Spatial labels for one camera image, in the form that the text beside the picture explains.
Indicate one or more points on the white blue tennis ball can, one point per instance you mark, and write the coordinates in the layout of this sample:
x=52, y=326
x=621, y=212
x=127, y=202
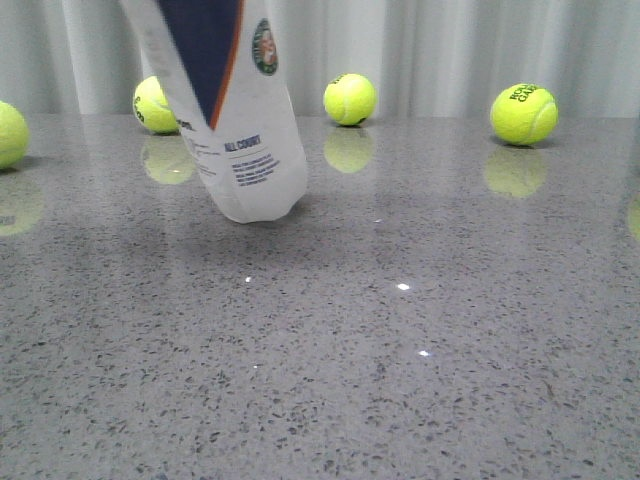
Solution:
x=219, y=68

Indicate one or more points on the near yellow Wilson tennis ball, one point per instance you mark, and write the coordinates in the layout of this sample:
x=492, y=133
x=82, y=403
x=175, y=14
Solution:
x=350, y=99

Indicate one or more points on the yellow wilson tennis ball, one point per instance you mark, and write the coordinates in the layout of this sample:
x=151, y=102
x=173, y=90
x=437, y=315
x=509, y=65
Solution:
x=350, y=99
x=152, y=109

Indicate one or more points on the far yellow Wilson tennis ball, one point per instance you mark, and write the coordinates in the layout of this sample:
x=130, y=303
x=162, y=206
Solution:
x=152, y=109

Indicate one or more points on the yellow Roland Garros tennis ball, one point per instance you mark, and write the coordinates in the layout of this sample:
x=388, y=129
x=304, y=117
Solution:
x=524, y=114

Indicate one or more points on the yellow tennis ball at edge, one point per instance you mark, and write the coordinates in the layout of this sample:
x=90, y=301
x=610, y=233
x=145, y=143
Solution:
x=14, y=135

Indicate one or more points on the grey pleated curtain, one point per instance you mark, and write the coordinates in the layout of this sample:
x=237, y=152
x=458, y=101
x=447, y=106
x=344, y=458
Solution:
x=426, y=58

